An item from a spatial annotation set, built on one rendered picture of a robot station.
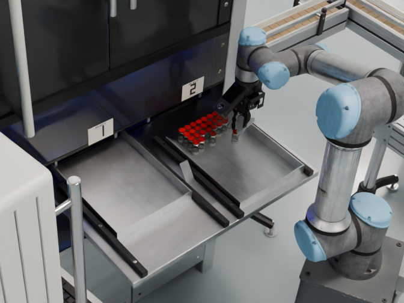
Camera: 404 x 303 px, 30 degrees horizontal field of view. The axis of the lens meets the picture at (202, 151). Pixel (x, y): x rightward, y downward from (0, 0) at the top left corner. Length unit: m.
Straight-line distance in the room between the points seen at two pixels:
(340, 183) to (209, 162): 0.55
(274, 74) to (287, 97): 1.98
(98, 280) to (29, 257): 1.27
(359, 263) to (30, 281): 1.02
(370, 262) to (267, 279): 1.03
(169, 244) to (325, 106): 0.60
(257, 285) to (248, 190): 0.95
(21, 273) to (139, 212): 0.78
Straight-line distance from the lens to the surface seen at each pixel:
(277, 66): 2.03
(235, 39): 2.34
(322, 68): 2.01
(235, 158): 2.30
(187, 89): 2.30
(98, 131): 2.15
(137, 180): 2.21
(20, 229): 1.31
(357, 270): 2.15
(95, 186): 2.19
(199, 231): 2.09
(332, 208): 1.91
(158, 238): 2.06
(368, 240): 2.06
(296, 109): 3.93
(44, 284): 1.47
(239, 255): 3.19
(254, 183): 2.23
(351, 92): 1.71
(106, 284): 2.69
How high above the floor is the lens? 2.45
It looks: 43 degrees down
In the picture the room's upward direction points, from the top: 6 degrees clockwise
